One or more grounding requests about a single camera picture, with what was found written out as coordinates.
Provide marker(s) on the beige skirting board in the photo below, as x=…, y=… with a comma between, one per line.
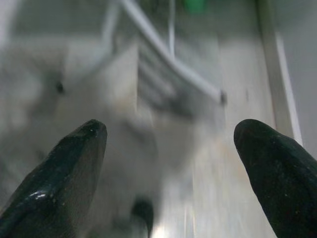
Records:
x=275, y=74

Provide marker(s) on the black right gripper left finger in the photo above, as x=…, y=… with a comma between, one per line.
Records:
x=62, y=183

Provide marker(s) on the green blurred object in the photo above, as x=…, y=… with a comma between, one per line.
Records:
x=194, y=5

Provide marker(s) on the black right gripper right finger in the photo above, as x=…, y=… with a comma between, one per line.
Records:
x=280, y=178

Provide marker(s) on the white plastic folding table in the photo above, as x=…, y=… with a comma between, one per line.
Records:
x=158, y=47

